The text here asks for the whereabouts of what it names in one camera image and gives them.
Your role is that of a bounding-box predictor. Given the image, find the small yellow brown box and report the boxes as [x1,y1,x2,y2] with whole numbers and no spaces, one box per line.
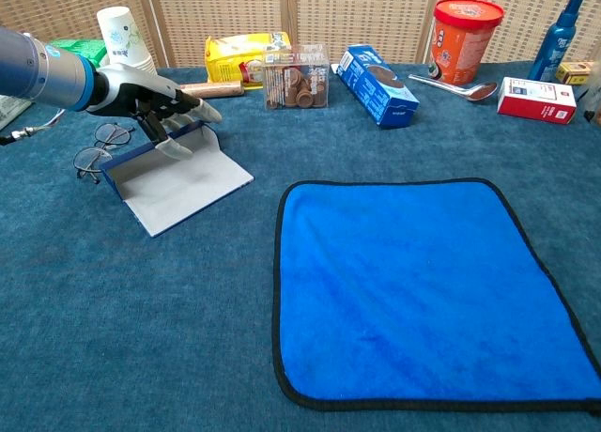
[555,60,595,85]

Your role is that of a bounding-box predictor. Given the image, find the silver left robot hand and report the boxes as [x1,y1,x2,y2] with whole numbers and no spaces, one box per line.
[86,63,223,161]

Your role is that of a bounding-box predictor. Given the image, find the small red white box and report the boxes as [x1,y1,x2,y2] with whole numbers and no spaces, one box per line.
[496,76,578,126]

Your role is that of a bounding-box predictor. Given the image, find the teal table mat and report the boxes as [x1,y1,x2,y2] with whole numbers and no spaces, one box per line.
[0,60,601,432]

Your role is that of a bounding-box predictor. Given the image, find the woven folding screen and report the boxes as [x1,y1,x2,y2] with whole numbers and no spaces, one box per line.
[0,0,601,69]

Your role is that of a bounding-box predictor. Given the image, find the green tissue box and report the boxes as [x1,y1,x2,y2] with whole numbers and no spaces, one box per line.
[46,38,108,69]

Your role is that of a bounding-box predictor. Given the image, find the pastel tissue multipack box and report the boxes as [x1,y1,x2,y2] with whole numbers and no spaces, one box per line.
[0,96,33,131]

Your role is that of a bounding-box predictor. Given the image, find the black wire eyeglasses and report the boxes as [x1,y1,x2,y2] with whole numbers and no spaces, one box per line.
[73,122,136,185]

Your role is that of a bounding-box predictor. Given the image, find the blue folding glasses case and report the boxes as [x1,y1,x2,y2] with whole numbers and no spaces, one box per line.
[100,119,255,239]

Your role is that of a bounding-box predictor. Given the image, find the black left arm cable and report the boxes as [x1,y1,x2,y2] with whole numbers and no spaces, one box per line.
[0,107,67,147]

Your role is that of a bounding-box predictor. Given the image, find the clear bag of cookies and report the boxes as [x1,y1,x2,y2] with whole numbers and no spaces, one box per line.
[581,82,601,126]

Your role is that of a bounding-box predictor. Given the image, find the metal spoon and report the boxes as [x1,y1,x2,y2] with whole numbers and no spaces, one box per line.
[408,73,500,103]

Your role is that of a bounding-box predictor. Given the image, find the stack of white paper cups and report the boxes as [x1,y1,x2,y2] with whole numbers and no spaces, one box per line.
[96,6,159,74]

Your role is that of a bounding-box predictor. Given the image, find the wooden rolling pin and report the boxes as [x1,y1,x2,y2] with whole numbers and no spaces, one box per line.
[177,80,246,100]

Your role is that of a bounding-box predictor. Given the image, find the blue spray bottle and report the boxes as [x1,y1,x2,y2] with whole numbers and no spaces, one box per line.
[527,0,586,83]

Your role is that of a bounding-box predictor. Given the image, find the orange instant noodle tub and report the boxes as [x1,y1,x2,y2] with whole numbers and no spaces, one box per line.
[427,0,506,86]

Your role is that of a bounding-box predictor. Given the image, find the yellow cracker box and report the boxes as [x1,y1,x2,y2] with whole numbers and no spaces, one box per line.
[204,31,293,91]

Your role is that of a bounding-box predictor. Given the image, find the blue sandwich cookie box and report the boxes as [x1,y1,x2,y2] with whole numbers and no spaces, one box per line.
[336,43,421,131]

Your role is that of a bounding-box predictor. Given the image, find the blue cloth with black edge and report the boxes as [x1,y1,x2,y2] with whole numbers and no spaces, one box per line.
[271,177,601,414]

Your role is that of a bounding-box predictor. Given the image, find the clear box of brown cookies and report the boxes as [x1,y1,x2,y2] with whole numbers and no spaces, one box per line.
[262,44,331,111]

